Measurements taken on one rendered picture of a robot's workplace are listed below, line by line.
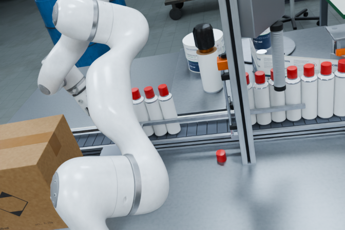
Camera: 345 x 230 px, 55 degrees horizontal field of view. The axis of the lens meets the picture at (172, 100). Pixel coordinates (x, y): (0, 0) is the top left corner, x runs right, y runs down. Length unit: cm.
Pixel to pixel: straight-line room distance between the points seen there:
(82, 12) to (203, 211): 66
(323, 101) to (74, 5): 85
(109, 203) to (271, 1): 64
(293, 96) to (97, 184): 77
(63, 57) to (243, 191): 70
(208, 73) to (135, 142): 78
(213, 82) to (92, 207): 93
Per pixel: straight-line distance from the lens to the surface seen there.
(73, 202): 62
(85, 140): 142
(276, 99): 119
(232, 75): 95
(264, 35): 170
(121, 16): 81
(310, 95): 120
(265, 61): 132
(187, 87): 155
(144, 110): 123
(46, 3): 410
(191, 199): 109
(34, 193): 107
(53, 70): 112
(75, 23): 78
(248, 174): 114
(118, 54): 75
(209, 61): 139
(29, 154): 103
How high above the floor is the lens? 164
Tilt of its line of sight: 31 degrees down
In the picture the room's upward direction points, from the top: 15 degrees counter-clockwise
